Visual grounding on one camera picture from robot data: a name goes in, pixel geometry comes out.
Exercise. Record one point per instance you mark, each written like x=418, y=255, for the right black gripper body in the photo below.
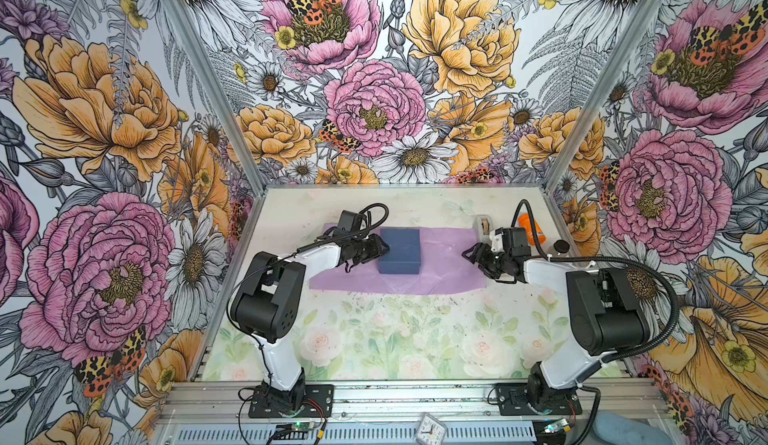
x=498, y=261

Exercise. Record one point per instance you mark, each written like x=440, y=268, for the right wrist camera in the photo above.
x=505, y=239

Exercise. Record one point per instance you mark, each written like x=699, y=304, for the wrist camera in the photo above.
x=350, y=221
x=505, y=239

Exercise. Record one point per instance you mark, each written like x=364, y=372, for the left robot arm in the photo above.
x=265, y=308

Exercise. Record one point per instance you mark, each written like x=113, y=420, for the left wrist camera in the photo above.
x=350, y=221

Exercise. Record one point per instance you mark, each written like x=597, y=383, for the orange bottle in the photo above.
x=534, y=233

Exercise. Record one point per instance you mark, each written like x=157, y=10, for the grey tape dispenser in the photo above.
x=483, y=227

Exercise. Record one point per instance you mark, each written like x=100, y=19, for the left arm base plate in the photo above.
x=304, y=401

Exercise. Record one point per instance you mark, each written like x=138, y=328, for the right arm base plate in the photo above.
x=518, y=399

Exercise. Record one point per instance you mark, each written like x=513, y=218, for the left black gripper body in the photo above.
x=361, y=246

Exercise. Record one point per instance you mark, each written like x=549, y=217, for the aluminium front rail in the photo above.
x=406, y=400

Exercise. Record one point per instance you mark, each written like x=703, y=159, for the blue grey cloth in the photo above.
x=616, y=429

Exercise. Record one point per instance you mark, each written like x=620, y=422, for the small white clock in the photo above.
x=430, y=431

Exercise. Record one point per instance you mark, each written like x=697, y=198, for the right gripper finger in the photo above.
x=480, y=252
x=492, y=269

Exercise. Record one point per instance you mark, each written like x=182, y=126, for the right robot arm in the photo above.
x=603, y=314

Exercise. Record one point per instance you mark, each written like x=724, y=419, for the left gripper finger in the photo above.
x=368, y=255
x=375, y=245

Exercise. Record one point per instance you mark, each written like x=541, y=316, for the purple wrapping paper sheet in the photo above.
x=443, y=269

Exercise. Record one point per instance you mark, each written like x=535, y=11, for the dark blue gift box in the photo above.
x=404, y=255

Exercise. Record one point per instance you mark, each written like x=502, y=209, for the clear bottle black cap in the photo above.
x=561, y=247

